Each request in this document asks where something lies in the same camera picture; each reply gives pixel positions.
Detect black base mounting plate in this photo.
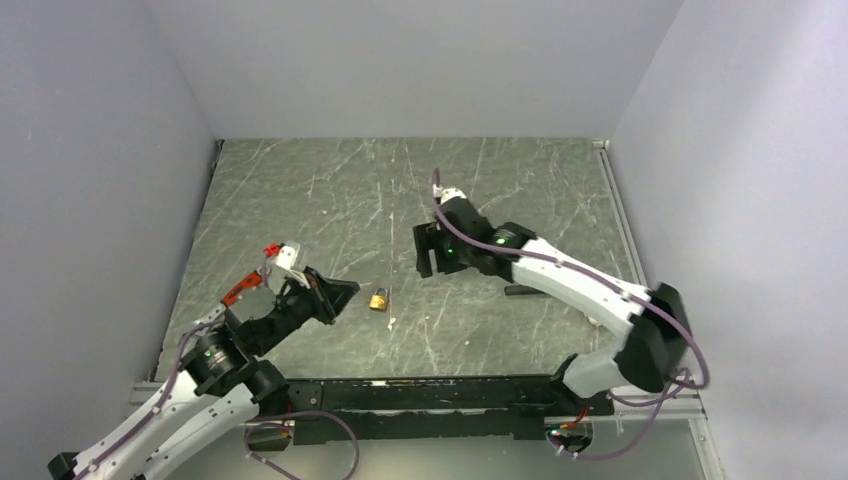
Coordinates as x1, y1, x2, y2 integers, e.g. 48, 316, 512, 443
259, 374, 614, 446

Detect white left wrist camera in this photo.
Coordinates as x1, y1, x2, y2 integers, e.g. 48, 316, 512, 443
259, 241, 309, 287

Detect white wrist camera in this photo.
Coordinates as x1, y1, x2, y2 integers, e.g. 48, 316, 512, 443
432, 186, 466, 204
259, 241, 309, 287

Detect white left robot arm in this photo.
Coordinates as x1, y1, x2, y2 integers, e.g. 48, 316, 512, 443
48, 267, 360, 479

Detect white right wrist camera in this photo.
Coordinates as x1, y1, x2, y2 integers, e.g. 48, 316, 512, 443
432, 186, 466, 204

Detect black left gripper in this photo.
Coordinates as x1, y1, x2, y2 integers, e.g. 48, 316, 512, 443
254, 264, 359, 355

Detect black foam tube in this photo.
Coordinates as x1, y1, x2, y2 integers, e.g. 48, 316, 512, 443
503, 284, 545, 296

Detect adjustable wrench red handle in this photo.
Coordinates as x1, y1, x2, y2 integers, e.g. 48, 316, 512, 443
194, 269, 264, 325

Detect brass padlock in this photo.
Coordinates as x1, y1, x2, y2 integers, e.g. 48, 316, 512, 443
368, 287, 390, 312

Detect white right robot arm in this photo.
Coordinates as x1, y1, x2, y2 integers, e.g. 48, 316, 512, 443
413, 192, 692, 415

